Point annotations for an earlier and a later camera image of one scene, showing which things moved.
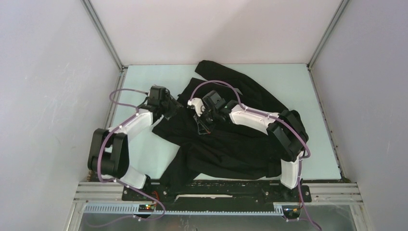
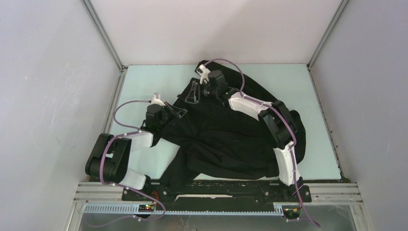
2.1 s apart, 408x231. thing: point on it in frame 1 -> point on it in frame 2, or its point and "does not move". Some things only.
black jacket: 230,151 does not move
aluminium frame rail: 350,194 does not move
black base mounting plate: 223,193 does not move
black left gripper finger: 171,98 -> 179,112
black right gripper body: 210,117 -> 210,92
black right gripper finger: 202,129 -> 194,95
